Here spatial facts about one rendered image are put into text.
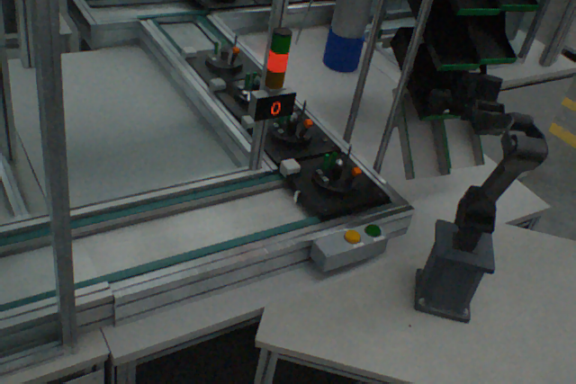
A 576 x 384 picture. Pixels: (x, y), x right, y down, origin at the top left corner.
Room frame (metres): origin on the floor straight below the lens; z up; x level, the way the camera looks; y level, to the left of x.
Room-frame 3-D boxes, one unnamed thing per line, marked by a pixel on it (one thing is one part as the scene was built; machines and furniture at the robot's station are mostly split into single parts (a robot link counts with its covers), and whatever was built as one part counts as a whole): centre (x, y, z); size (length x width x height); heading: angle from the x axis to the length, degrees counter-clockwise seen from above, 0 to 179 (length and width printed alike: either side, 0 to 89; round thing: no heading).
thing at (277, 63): (1.49, 0.08, 1.33); 0.05 x 0.05 x 0.05
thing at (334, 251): (1.29, -0.21, 0.93); 0.21 x 0.07 x 0.06; 127
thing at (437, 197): (1.86, 0.13, 0.84); 1.50 x 1.41 x 0.03; 127
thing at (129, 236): (1.35, 0.11, 0.91); 0.84 x 0.28 x 0.10; 127
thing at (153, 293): (1.22, -0.02, 0.91); 0.89 x 0.06 x 0.11; 127
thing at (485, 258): (1.24, -0.48, 0.96); 0.15 x 0.15 x 0.20; 85
